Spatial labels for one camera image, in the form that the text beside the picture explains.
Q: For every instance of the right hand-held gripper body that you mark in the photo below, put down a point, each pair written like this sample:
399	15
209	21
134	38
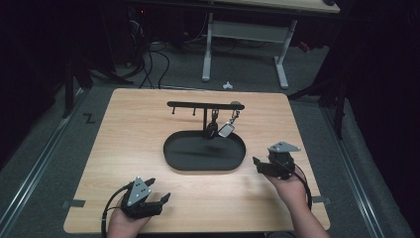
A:
282	163

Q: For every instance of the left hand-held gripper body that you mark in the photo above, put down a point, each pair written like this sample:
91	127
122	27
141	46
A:
138	195

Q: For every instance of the silver key fob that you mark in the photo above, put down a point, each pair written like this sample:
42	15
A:
226	130

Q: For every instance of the black key rack with tray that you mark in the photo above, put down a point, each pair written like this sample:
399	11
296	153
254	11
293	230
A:
204	155

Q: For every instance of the black key fob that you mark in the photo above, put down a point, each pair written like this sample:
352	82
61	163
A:
212	128

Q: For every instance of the person's right hand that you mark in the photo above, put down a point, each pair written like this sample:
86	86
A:
294	190

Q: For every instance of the person's left hand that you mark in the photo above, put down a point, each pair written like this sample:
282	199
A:
122	226

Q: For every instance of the grey tape strip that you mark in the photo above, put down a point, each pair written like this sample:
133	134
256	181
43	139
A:
321	199
74	203

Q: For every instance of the black tripod stand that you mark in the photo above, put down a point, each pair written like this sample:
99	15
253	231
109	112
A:
340	109

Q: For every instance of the small white object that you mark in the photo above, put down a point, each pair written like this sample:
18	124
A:
227	86

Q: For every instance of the black tape mark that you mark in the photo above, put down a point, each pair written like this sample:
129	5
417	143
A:
89	118

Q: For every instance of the white-framed desk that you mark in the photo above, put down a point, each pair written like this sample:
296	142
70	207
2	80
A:
247	31

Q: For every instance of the metal floor rail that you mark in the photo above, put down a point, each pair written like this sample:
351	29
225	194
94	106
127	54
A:
36	168
355	178

